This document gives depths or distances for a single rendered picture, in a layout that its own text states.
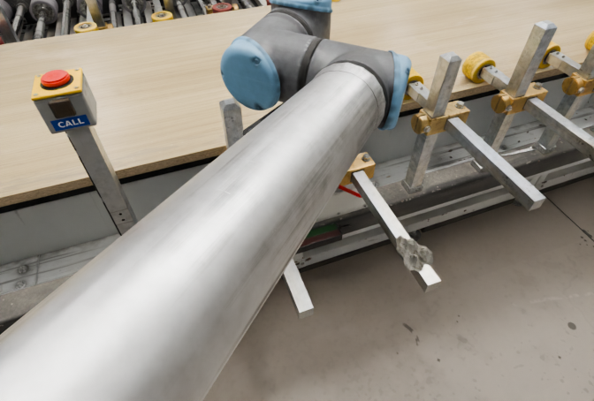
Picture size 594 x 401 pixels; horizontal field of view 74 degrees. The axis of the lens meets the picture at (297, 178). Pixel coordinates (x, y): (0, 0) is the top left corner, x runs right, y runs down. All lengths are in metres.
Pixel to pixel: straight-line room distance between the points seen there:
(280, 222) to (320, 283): 1.55
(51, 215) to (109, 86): 0.42
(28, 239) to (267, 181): 1.08
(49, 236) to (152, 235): 1.07
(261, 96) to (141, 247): 0.34
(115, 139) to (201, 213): 0.91
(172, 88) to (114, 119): 0.20
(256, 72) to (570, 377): 1.68
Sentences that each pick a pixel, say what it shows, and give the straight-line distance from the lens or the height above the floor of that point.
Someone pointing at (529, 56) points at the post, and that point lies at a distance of 1.14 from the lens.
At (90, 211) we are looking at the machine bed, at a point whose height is 0.73.
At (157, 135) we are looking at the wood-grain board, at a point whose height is 0.90.
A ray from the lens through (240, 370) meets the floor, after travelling 1.64.
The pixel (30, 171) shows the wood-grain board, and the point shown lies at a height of 0.90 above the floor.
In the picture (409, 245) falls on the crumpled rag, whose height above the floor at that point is 0.87.
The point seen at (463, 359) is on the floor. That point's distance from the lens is 1.76.
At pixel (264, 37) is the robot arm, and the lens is 0.51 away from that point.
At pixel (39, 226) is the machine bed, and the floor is 0.73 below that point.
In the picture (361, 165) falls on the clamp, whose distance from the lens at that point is 1.00.
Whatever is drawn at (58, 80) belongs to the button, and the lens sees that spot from 0.71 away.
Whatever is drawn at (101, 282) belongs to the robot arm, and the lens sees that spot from 0.19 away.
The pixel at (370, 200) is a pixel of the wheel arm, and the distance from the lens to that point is 0.93.
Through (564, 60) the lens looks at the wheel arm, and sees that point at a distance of 1.46.
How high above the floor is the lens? 1.55
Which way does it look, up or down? 45 degrees down
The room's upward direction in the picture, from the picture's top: straight up
